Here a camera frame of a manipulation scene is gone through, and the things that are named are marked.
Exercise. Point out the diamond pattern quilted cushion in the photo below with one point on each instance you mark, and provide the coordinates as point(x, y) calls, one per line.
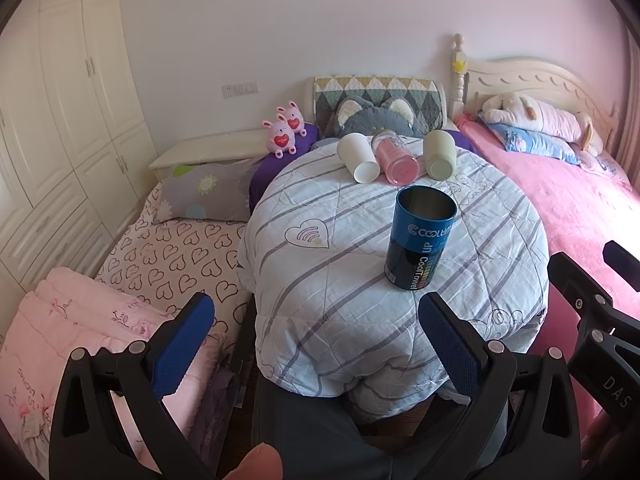
point(425, 96)

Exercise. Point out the heart pattern bed sheet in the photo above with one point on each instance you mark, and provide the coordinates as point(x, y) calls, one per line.
point(164, 263)

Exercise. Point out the pink bunny plush back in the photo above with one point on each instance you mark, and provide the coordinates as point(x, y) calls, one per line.
point(294, 118)

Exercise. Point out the white wall socket plate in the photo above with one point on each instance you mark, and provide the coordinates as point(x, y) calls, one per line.
point(232, 90)

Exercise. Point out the white paper cup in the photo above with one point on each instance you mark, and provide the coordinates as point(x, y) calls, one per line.
point(355, 152)

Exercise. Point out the operator fingertip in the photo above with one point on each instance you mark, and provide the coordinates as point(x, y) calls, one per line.
point(263, 462)

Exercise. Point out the white wardrobe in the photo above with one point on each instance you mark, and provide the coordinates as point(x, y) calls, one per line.
point(75, 149)

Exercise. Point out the pink towel glass jar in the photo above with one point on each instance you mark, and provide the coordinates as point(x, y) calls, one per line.
point(397, 163)

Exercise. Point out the folded pink floral quilt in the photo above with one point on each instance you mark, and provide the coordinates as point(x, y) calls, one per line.
point(70, 311)

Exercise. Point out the blue cartoon pillow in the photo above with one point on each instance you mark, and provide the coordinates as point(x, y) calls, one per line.
point(524, 141)

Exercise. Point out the cream bedside shelf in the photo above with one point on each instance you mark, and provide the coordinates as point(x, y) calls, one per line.
point(220, 147)

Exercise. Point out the pale green cup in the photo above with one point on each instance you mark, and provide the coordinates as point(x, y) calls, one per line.
point(440, 155)

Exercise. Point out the pink bunny plush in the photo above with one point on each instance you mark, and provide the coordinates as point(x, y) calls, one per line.
point(294, 118)
point(280, 137)

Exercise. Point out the white grey striped quilt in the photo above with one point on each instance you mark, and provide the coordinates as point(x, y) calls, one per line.
point(329, 323)

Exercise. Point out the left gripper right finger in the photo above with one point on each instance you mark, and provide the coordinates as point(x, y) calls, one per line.
point(521, 422)

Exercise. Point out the white pink plush dog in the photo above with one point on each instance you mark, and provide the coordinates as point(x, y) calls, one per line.
point(518, 109)

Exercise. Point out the pink bunny plush front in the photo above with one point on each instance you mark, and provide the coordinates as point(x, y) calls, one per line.
point(280, 137)

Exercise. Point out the grey flower pillow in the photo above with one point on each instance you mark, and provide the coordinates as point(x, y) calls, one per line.
point(218, 191)

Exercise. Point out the black blue CoolTowel can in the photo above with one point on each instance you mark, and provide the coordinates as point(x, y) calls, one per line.
point(423, 219)

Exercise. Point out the cream wooden headboard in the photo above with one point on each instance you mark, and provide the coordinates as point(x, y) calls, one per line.
point(474, 82)

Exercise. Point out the pink curtain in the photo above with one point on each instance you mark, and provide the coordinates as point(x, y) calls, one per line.
point(627, 147)

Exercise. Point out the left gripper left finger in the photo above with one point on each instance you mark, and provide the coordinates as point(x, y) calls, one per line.
point(87, 439)

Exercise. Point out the pink fleece blanket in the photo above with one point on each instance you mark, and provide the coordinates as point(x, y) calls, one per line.
point(560, 204)

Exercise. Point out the grey koala plush cushion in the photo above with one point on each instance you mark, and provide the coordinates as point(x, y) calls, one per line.
point(357, 115)

